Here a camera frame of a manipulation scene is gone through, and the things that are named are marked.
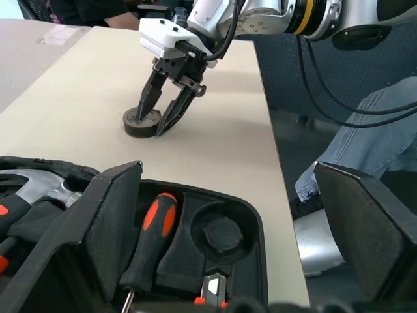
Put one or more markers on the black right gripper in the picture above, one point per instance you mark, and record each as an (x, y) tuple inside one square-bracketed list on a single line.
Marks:
[(184, 70)]

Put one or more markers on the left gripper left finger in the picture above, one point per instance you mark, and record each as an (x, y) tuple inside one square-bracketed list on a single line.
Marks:
[(75, 254)]

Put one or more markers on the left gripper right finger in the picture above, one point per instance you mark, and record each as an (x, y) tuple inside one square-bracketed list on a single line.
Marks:
[(374, 234)]

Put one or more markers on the black electrical tape roll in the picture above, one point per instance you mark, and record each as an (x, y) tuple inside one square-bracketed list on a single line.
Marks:
[(133, 129)]

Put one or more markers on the black tool case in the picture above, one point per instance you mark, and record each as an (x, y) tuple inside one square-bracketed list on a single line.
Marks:
[(249, 228)]

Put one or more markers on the person in blue jeans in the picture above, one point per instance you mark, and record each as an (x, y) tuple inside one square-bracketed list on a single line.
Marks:
[(368, 143)]

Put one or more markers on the person in black shirt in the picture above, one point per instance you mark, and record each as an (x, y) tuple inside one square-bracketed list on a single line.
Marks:
[(91, 11)]

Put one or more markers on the black mesh office chair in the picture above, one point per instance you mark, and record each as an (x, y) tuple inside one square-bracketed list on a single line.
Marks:
[(36, 8)]

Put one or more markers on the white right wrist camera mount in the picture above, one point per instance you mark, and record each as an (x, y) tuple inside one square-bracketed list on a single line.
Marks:
[(163, 39)]

